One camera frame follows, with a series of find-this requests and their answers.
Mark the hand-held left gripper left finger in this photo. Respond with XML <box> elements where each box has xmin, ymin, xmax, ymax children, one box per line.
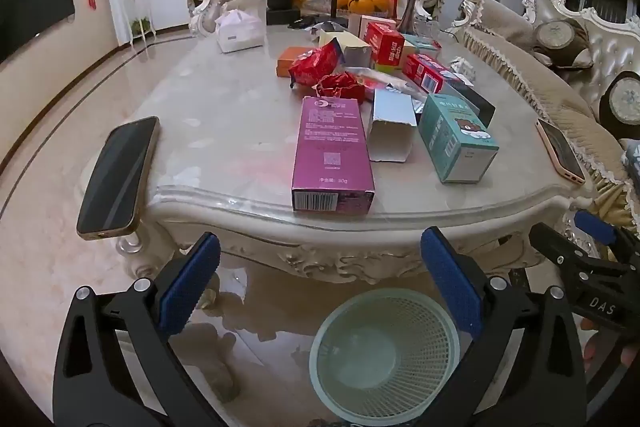
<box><xmin>52</xmin><ymin>232</ymin><xmax>236</xmax><ymax>427</ymax></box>

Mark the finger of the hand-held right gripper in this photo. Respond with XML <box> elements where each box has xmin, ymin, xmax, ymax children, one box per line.
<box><xmin>529</xmin><ymin>223</ymin><xmax>593</xmax><ymax>288</ymax></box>
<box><xmin>574</xmin><ymin>211</ymin><xmax>640</xmax><ymax>270</ymax></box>

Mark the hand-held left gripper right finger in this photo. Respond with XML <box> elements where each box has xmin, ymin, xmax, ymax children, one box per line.
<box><xmin>390</xmin><ymin>227</ymin><xmax>588</xmax><ymax>427</ymax></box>

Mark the pale green mesh basket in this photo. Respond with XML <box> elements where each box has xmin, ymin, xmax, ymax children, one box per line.
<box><xmin>309</xmin><ymin>288</ymin><xmax>461</xmax><ymax>424</ymax></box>

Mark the plain teal carton box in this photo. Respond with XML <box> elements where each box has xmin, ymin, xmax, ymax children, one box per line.
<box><xmin>400</xmin><ymin>34</ymin><xmax>442</xmax><ymax>60</ymax></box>

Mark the person's right hand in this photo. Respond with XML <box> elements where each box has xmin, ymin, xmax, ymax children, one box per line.
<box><xmin>580</xmin><ymin>316</ymin><xmax>640</xmax><ymax>388</ymax></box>

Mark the blue patterned cloth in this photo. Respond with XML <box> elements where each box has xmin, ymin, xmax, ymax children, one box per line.
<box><xmin>622</xmin><ymin>139</ymin><xmax>640</xmax><ymax>180</ymax></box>

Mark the smartphone in pink case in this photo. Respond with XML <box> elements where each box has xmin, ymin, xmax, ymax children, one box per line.
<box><xmin>536</xmin><ymin>118</ymin><xmax>586</xmax><ymax>184</ymax></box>

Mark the black smartphone gold edge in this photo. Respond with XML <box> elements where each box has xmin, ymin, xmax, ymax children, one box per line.
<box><xmin>76</xmin><ymin>116</ymin><xmax>161</xmax><ymax>242</ymax></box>

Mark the round dark-rimmed cushion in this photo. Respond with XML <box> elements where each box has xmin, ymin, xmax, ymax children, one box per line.
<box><xmin>597</xmin><ymin>72</ymin><xmax>640</xmax><ymax>140</ymax></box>
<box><xmin>532</xmin><ymin>19</ymin><xmax>593</xmax><ymax>68</ymax></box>

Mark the teal box with bear print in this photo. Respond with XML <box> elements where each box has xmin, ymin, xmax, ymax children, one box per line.
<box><xmin>418</xmin><ymin>93</ymin><xmax>500</xmax><ymax>184</ymax></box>

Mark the large silver-lined open box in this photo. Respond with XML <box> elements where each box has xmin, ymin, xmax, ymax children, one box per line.
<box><xmin>367</xmin><ymin>88</ymin><xmax>418</xmax><ymax>162</ymax></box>

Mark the black carton box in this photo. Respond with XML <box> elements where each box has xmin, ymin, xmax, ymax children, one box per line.
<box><xmin>440</xmin><ymin>82</ymin><xmax>496</xmax><ymax>128</ymax></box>

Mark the purple carton box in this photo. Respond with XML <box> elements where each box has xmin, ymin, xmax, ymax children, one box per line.
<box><xmin>291</xmin><ymin>96</ymin><xmax>376</xmax><ymax>215</ymax></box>

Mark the small white packet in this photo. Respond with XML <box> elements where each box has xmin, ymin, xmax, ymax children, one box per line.
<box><xmin>450</xmin><ymin>57</ymin><xmax>476</xmax><ymax>80</ymax></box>

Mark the silver foil wrapper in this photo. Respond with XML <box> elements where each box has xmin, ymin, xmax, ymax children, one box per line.
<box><xmin>345</xmin><ymin>67</ymin><xmax>426</xmax><ymax>100</ymax></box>

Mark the flat red carton box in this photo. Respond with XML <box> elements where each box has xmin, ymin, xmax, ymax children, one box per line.
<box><xmin>402</xmin><ymin>53</ymin><xmax>451</xmax><ymax>94</ymax></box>

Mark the ornate sofa with beige throw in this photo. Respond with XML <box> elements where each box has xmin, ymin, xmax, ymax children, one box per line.
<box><xmin>450</xmin><ymin>0</ymin><xmax>640</xmax><ymax>228</ymax></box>

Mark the small red crumpled wrapper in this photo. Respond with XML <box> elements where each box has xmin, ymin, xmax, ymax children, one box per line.
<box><xmin>316</xmin><ymin>72</ymin><xmax>367</xmax><ymax>100</ymax></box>

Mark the orange carton box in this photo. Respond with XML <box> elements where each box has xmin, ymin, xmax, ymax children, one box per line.
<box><xmin>276</xmin><ymin>47</ymin><xmax>316</xmax><ymax>78</ymax></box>

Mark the small silver-lined open box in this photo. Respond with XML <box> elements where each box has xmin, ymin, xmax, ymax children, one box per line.
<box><xmin>342</xmin><ymin>43</ymin><xmax>373</xmax><ymax>70</ymax></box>

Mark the tall red carton box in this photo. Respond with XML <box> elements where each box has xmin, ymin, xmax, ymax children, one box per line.
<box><xmin>363</xmin><ymin>23</ymin><xmax>405</xmax><ymax>66</ymax></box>

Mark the large red crumpled wrapper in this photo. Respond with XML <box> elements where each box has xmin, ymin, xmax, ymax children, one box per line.
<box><xmin>289</xmin><ymin>42</ymin><xmax>343</xmax><ymax>88</ymax></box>

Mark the white tissue pack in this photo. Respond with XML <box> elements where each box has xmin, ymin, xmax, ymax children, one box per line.
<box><xmin>215</xmin><ymin>9</ymin><xmax>266</xmax><ymax>54</ymax></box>

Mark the cream carton box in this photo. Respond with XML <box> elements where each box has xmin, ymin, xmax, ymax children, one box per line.
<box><xmin>318</xmin><ymin>32</ymin><xmax>368</xmax><ymax>52</ymax></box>

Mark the pink carton box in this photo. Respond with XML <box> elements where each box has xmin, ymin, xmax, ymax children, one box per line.
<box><xmin>347</xmin><ymin>14</ymin><xmax>397</xmax><ymax>36</ymax></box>

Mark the black wall television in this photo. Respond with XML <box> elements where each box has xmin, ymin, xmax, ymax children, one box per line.
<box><xmin>0</xmin><ymin>0</ymin><xmax>76</xmax><ymax>62</ymax></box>

